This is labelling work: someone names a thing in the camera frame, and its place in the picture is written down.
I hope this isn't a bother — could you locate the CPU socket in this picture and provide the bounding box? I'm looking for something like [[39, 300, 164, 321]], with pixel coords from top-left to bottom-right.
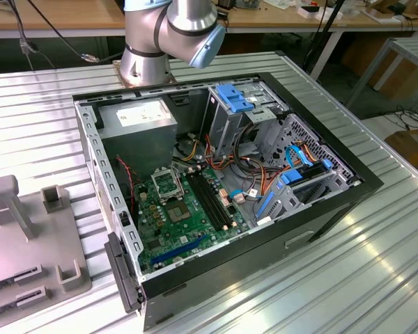
[[164, 200, 190, 223]]

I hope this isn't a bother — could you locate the black case fan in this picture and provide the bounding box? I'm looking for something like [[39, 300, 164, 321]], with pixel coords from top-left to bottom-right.
[[113, 154, 140, 213]]

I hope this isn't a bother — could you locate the blue expansion slot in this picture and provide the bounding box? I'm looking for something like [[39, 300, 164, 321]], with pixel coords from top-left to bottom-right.
[[150, 233, 208, 266]]

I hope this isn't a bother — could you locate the dark grey case handle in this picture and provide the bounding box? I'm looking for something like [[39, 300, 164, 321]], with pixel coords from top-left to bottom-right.
[[103, 231, 144, 314]]

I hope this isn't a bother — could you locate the white plug with blue wire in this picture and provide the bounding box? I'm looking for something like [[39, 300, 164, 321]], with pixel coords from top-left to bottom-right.
[[229, 189, 247, 205]]

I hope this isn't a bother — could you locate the blue plastic bay rail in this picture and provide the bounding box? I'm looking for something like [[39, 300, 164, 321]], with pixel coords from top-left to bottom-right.
[[256, 190, 276, 218]]

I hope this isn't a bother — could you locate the large brown cardboard box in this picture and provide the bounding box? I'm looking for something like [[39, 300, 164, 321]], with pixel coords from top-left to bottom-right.
[[341, 34, 418, 102]]

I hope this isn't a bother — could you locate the coloured power wire bundle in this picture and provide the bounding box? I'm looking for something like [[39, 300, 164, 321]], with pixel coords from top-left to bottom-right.
[[172, 134, 283, 196]]

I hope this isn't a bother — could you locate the green motherboard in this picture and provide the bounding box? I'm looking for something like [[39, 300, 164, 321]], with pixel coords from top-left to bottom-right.
[[134, 163, 251, 276]]

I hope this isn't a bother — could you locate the white power supply label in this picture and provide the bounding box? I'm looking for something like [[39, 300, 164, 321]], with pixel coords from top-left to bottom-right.
[[116, 106, 171, 128]]

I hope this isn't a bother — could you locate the black round cable bundle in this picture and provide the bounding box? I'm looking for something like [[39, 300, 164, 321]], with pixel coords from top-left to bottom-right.
[[229, 123, 265, 175]]

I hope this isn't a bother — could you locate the wooden desk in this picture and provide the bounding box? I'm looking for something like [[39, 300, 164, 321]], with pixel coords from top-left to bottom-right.
[[0, 0, 418, 39]]

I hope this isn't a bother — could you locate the blue flat data cable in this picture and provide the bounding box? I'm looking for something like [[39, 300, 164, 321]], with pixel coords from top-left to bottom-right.
[[284, 144, 316, 171]]

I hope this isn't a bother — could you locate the black tripod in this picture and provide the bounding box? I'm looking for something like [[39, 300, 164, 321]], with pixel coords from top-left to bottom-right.
[[301, 0, 346, 76]]

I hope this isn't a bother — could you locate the cable with silver plug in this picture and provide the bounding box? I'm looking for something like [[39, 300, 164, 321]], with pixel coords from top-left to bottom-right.
[[29, 0, 101, 64]]

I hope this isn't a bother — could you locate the metal socket cover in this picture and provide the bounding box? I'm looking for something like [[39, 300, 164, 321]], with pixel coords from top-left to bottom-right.
[[150, 167, 185, 203]]

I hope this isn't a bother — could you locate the white flat box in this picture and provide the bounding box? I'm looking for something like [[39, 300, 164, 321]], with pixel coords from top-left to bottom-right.
[[297, 3, 344, 21]]

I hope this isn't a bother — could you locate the blue drive bay latch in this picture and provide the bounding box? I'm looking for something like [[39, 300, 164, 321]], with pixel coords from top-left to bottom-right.
[[215, 83, 255, 114]]

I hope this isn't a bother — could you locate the grey metal disk bay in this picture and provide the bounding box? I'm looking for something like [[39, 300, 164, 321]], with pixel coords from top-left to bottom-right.
[[254, 170, 353, 227]]

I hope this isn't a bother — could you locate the grey power supply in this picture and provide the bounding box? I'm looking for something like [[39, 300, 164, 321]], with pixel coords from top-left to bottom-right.
[[96, 97, 178, 182]]

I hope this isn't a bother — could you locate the black PC case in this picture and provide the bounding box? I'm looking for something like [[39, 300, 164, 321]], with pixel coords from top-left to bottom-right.
[[72, 72, 385, 332]]

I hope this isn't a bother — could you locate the red twisted fan wire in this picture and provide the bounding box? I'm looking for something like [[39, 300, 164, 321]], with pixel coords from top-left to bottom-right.
[[114, 156, 143, 215]]

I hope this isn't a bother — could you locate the socket locking lever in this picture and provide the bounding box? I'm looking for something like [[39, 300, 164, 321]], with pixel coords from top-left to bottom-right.
[[172, 164, 187, 201]]

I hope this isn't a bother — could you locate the black RAM slot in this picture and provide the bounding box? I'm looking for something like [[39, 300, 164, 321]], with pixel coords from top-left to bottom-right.
[[191, 173, 226, 230], [187, 173, 223, 231], [195, 171, 230, 227], [199, 170, 234, 225]]

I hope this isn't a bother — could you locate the grey metal frame table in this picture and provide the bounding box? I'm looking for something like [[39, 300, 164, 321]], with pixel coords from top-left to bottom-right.
[[346, 36, 418, 112]]

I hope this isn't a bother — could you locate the grey parts rack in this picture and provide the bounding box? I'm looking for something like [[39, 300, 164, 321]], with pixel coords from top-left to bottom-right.
[[0, 175, 93, 316]]

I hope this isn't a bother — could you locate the grey metal drive cage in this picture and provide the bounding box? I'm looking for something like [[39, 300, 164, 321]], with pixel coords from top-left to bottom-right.
[[199, 78, 290, 157]]

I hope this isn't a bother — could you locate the hard disk in blue carrier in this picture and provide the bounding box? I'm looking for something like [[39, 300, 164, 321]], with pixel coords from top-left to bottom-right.
[[279, 158, 334, 187]]

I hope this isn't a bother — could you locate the cable with clear plug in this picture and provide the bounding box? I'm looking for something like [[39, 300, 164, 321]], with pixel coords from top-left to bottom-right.
[[6, 0, 40, 72]]

